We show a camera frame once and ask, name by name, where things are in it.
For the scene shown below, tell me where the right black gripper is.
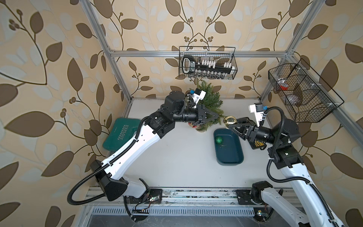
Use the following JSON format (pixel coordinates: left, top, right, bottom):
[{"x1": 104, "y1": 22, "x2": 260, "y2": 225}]
[{"x1": 229, "y1": 118, "x2": 280, "y2": 147}]

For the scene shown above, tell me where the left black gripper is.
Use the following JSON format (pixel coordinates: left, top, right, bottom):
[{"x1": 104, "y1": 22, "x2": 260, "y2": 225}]
[{"x1": 170, "y1": 104, "x2": 217, "y2": 124}]

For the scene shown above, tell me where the gold ball ornament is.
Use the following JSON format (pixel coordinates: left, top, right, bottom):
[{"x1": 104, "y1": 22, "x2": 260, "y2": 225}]
[{"x1": 223, "y1": 116, "x2": 238, "y2": 128}]

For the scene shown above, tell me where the green glitter ball ornament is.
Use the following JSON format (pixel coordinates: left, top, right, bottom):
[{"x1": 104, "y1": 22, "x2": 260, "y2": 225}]
[{"x1": 215, "y1": 136, "x2": 224, "y2": 144}]

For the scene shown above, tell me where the dark teal plastic tray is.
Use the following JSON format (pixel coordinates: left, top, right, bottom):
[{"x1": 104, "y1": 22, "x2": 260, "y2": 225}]
[{"x1": 213, "y1": 128, "x2": 244, "y2": 166}]

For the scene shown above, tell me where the red gold striped ornament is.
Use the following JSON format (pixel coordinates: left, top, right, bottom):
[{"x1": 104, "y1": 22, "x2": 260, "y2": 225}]
[{"x1": 189, "y1": 123, "x2": 201, "y2": 130}]

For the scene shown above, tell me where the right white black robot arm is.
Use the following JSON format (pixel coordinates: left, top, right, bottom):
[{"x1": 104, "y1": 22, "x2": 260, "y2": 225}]
[{"x1": 224, "y1": 107, "x2": 344, "y2": 227}]

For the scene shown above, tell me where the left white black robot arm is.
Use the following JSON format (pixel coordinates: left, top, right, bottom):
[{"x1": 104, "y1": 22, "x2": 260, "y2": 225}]
[{"x1": 67, "y1": 90, "x2": 219, "y2": 205}]

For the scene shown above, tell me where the small green christmas tree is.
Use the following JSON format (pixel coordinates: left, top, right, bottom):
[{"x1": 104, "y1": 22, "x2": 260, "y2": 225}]
[{"x1": 188, "y1": 81, "x2": 224, "y2": 132}]

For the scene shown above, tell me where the black socket tool set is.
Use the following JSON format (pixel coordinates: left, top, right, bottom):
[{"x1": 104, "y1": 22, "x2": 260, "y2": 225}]
[{"x1": 181, "y1": 55, "x2": 238, "y2": 75}]

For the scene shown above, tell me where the red item in basket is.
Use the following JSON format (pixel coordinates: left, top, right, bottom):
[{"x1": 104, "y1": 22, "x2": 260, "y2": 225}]
[{"x1": 275, "y1": 79, "x2": 289, "y2": 92}]

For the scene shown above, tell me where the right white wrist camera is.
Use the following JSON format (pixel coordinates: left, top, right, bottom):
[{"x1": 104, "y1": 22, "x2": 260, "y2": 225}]
[{"x1": 249, "y1": 103, "x2": 268, "y2": 127}]

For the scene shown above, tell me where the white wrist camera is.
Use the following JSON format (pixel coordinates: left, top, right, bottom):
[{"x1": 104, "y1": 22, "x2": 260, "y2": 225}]
[
  {"x1": 188, "y1": 89, "x2": 206, "y2": 108},
  {"x1": 249, "y1": 103, "x2": 268, "y2": 127}
]

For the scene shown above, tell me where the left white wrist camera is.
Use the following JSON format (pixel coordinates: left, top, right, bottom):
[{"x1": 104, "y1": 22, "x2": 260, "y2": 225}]
[{"x1": 188, "y1": 89, "x2": 206, "y2": 108}]

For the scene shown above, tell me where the back black wire basket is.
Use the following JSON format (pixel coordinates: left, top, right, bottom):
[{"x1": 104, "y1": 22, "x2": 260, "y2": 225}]
[{"x1": 179, "y1": 46, "x2": 238, "y2": 80}]

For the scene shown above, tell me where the black wire basket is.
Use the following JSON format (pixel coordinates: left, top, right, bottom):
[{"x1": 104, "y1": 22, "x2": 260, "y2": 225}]
[
  {"x1": 268, "y1": 58, "x2": 344, "y2": 123},
  {"x1": 179, "y1": 46, "x2": 238, "y2": 80}
]

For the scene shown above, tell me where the right black wire basket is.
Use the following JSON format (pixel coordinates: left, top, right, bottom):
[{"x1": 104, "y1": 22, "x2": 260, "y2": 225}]
[{"x1": 268, "y1": 58, "x2": 344, "y2": 123}]

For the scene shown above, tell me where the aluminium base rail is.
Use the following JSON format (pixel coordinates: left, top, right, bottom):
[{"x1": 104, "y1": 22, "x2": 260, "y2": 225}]
[{"x1": 82, "y1": 187, "x2": 301, "y2": 207}]

